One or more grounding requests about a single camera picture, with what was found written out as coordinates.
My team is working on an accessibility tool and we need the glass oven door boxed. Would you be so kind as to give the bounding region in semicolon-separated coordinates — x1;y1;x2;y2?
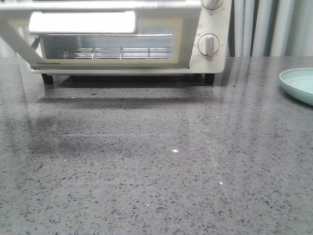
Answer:
0;0;201;71

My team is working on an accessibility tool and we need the lower oven control knob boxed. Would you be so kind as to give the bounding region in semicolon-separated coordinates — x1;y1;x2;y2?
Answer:
198;34;219;56

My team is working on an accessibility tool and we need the oven control knob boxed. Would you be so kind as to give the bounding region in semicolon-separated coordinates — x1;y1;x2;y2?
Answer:
198;34;219;56
201;0;223;10

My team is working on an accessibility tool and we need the upper oven control knob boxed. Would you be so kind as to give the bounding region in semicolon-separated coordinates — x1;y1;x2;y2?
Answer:
201;0;223;10

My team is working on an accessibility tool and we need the white Toshiba toaster oven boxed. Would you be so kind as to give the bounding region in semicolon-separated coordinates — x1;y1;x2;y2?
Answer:
14;0;232;86

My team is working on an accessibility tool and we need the grey striped curtain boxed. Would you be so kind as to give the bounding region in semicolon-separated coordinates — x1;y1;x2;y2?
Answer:
226;0;313;57

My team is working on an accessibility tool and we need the light green plate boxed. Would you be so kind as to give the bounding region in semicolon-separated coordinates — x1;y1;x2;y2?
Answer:
279;68;313;106

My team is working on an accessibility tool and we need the metal oven wire rack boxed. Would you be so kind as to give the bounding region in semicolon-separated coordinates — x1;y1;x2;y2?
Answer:
62;47;173;60

